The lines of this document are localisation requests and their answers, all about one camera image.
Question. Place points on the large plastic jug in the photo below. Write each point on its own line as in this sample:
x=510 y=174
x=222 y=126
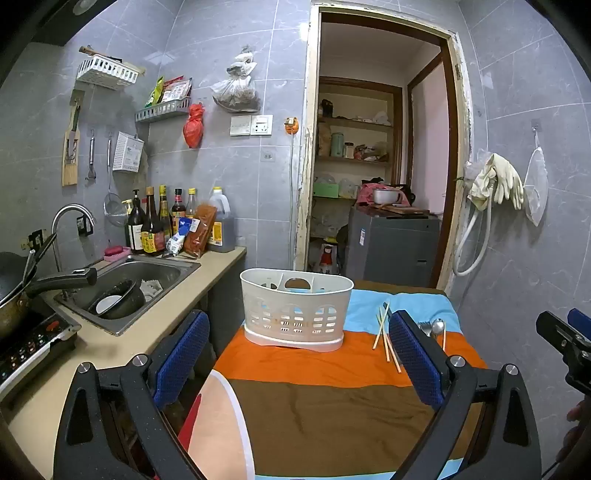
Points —
x=221 y=226

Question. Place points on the grey wall shelf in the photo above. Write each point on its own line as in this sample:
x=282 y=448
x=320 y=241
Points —
x=161 y=110

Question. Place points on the cream rubber gloves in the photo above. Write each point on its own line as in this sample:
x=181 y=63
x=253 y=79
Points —
x=501 y=177

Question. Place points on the glass jar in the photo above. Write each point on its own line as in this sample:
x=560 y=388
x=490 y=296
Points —
x=349 y=150

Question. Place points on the orange-red seasoning packet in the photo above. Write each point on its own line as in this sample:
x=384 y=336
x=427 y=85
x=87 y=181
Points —
x=201 y=230

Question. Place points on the stainless steel sink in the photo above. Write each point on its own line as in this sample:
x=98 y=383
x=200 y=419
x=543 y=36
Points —
x=152 y=272

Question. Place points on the small doll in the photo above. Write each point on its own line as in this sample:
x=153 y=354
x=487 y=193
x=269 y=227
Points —
x=327 y=256

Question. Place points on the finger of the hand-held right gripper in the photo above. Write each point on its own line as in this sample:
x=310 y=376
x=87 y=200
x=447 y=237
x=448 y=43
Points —
x=581 y=317
x=554 y=327

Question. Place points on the hanging wooden board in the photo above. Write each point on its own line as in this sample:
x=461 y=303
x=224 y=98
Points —
x=70 y=170

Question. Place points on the black bowl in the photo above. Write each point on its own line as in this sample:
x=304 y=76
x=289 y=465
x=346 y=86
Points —
x=129 y=300

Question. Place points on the striped colourful cloth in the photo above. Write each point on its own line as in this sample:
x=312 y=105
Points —
x=323 y=397

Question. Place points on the metal spoon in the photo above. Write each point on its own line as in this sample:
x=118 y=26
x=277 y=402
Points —
x=438 y=326

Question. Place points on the white hanging basket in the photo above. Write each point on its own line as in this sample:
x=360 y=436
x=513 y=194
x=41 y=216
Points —
x=127 y=152

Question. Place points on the small clear wall hook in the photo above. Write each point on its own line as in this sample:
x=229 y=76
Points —
x=268 y=156

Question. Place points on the white wall basket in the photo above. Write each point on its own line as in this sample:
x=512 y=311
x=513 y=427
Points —
x=106 y=70

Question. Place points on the green yellow packet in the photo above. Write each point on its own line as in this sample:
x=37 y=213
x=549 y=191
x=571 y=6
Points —
x=155 y=92

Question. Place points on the green box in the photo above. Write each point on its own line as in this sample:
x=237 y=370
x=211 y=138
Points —
x=325 y=190

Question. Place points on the grey dish cloth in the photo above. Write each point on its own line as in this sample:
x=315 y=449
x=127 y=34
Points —
x=151 y=287

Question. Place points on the dark bottle red yellow label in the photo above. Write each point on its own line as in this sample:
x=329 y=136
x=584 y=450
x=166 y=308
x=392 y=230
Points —
x=152 y=235

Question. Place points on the black wok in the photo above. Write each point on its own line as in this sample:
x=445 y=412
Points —
x=11 y=277

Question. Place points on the white plate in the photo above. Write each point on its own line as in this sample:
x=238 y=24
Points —
x=108 y=304

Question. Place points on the wooden door frame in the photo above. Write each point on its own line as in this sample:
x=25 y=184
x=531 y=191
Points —
x=455 y=138

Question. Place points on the wooden cutting board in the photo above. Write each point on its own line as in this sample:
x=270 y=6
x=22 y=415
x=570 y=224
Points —
x=406 y=210

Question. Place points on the beige kitchen counter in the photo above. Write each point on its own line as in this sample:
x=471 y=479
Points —
x=184 y=300

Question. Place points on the pink sponge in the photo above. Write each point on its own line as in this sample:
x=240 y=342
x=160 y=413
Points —
x=116 y=252

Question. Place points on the red-capped dark sauce bottle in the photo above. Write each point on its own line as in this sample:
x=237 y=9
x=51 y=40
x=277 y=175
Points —
x=178 y=207

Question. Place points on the red white packets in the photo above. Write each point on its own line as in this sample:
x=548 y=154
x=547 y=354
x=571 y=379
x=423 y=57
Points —
x=178 y=90

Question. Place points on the yellow-capped clear bottle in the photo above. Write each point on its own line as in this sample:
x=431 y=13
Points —
x=191 y=203

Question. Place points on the wooden shelf unit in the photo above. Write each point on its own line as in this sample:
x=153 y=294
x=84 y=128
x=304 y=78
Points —
x=355 y=121

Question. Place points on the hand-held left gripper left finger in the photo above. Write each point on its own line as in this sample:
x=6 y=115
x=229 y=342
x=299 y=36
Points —
x=182 y=355

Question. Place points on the white plastic utensil basket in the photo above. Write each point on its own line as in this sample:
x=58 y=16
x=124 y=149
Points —
x=295 y=318

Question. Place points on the hanging metal peeler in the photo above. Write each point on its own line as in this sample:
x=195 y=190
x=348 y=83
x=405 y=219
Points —
x=91 y=157

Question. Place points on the clear bag of dried goods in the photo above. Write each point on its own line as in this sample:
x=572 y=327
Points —
x=235 y=94

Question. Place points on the green cup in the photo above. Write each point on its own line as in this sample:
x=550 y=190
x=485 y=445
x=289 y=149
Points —
x=337 y=145

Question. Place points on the metal pot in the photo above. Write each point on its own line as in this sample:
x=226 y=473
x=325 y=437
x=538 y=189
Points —
x=385 y=196

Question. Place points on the dark pump sauce bottle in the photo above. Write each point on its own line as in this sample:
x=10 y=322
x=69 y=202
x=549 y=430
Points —
x=135 y=228

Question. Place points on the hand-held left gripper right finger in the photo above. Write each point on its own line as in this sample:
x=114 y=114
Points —
x=415 y=357

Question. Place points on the red cloth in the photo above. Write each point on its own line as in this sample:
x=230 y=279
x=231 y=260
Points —
x=364 y=193

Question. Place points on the hanging clear plastic bag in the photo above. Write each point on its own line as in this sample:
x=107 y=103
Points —
x=535 y=184

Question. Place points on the white wall socket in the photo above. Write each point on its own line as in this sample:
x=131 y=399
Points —
x=262 y=125

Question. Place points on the red plastic bag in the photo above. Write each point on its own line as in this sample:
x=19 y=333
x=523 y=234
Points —
x=194 y=129

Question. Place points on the blue white packet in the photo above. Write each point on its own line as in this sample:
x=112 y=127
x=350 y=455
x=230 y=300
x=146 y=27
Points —
x=179 y=237

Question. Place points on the person's right hand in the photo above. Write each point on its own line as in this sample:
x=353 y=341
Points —
x=575 y=415

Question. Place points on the metal fork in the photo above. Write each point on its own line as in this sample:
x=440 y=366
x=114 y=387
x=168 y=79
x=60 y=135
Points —
x=424 y=328

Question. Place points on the orange wall hook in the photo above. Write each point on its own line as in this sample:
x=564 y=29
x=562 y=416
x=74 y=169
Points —
x=292 y=125

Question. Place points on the hanging metal strainer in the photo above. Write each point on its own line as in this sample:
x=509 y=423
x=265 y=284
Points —
x=114 y=210

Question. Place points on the white wall switch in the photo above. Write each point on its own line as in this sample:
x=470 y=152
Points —
x=240 y=125

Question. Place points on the chrome faucet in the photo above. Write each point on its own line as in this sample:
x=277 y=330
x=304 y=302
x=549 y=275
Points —
x=69 y=213

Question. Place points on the yellow-capped dark sauce bottle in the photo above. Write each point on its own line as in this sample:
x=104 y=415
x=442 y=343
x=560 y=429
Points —
x=164 y=212

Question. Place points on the black induction cooker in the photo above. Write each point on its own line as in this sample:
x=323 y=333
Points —
x=27 y=350

